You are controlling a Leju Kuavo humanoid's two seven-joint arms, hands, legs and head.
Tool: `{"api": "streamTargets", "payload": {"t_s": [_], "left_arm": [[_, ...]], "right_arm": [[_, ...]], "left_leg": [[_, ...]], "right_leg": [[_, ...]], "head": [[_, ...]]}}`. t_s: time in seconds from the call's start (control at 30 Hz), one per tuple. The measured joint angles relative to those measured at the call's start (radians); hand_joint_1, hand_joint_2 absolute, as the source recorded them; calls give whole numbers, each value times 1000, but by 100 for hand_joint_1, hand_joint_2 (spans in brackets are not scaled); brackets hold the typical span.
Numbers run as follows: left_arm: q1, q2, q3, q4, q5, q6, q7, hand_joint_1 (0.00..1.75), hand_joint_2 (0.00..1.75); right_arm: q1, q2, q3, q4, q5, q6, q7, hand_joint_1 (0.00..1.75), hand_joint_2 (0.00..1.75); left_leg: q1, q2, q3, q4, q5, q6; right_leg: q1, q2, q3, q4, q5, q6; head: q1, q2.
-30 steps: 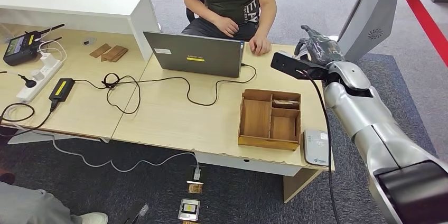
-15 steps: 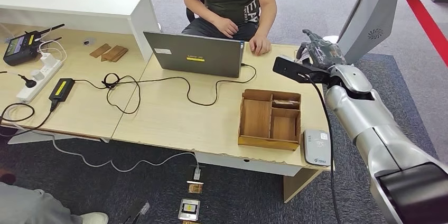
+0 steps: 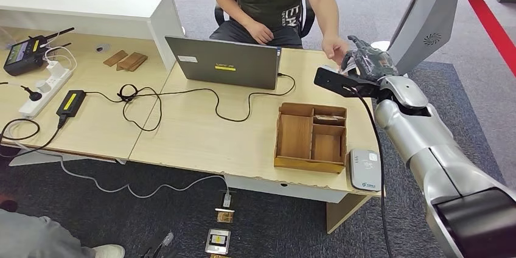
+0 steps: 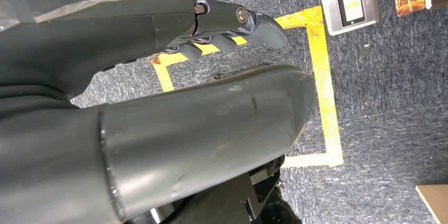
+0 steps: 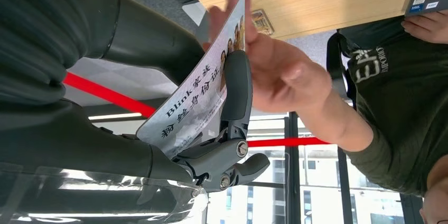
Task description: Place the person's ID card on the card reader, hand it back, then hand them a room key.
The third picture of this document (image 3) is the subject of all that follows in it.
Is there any person's right hand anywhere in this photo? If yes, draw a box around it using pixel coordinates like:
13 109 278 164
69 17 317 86
246 22 275 46

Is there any wooden compartment organizer tray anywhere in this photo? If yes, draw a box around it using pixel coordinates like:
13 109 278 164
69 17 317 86
274 102 348 175

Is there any person's left hand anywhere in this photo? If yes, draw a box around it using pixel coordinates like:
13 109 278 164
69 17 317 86
321 35 350 67

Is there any bystander person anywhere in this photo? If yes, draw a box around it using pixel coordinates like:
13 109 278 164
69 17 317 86
0 197 126 258

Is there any dark grey floor rug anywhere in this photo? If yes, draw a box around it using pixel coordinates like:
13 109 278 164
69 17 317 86
0 60 516 258

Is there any white floor cable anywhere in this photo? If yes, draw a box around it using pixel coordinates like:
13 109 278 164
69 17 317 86
5 119 233 208

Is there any grey card reader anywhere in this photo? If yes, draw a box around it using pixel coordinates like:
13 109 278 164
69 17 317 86
348 148 382 192

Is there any white charger adapter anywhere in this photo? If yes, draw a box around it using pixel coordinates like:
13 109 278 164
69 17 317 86
46 60 69 78

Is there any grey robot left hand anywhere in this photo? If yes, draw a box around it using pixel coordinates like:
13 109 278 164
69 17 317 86
140 231 175 258

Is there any white kiosk screen stand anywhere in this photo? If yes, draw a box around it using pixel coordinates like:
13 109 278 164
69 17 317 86
369 0 501 78

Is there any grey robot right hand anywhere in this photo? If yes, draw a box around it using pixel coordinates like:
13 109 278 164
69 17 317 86
341 35 399 85

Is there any black laptop charger cable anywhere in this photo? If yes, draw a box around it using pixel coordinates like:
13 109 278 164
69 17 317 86
82 72 297 133

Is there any silver floor socket box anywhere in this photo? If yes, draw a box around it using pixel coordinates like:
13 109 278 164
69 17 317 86
204 228 232 256

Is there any black plug with cable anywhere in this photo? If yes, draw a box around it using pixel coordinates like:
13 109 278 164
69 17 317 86
0 81 44 102

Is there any black remote controller with antennas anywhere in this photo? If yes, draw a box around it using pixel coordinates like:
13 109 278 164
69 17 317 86
4 27 76 77

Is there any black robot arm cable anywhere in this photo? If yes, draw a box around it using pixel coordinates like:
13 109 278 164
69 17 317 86
350 86 394 258

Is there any open brass floor socket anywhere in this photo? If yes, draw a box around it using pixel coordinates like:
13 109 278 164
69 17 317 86
214 190 236 224

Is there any grey laptop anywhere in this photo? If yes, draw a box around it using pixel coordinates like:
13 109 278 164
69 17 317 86
165 36 282 91

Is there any white ID card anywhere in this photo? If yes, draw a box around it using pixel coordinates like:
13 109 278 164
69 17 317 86
343 57 359 75

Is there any thin wooden card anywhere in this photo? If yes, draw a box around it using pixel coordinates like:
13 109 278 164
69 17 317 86
128 55 148 72
116 51 145 72
103 49 129 67

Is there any thin white charging cable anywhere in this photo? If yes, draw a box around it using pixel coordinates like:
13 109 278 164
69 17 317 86
39 33 78 72

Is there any white power strip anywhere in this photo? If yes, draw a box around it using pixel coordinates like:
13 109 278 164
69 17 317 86
18 67 75 118

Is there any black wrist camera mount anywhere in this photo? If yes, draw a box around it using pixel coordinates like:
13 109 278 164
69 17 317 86
313 66 382 99

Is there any black office chair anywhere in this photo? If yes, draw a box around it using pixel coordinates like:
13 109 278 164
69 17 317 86
214 0 316 40

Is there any black mains cable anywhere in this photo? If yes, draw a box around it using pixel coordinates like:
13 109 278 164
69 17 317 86
0 116 66 159

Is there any white desk foot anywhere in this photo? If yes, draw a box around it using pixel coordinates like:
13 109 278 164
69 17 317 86
8 150 127 166

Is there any white desk shelf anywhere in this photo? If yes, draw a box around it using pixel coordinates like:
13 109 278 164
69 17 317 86
0 0 186 72

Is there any black power brick yellow label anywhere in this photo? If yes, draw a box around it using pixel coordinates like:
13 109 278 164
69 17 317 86
56 89 87 118

